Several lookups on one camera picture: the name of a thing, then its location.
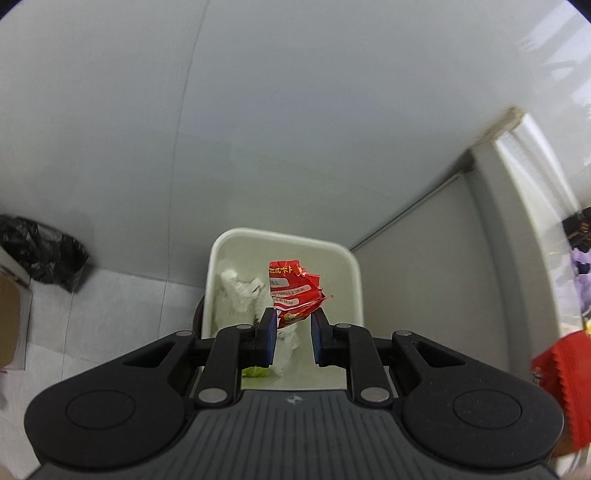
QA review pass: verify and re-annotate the plain red packet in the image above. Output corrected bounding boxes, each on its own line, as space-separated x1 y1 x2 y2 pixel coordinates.
530 330 591 459

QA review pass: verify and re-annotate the brown cardboard box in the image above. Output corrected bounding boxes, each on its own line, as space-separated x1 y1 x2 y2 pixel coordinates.
0 270 34 371

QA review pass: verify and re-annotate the purple cloth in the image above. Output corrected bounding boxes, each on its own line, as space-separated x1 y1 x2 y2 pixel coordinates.
569 248 591 320

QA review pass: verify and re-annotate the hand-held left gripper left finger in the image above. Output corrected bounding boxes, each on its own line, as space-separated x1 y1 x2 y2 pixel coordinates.
121 307 279 408

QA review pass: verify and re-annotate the red packet with white label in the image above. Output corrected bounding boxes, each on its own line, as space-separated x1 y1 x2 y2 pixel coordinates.
267 259 338 330

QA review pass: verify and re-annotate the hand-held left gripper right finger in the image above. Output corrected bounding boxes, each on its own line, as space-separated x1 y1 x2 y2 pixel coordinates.
310 309 468 407

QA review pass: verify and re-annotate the black garbage bag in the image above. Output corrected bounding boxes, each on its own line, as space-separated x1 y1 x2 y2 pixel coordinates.
0 214 90 294

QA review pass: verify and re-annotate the white trash bin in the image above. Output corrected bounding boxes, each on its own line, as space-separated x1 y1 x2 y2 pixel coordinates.
201 227 367 394

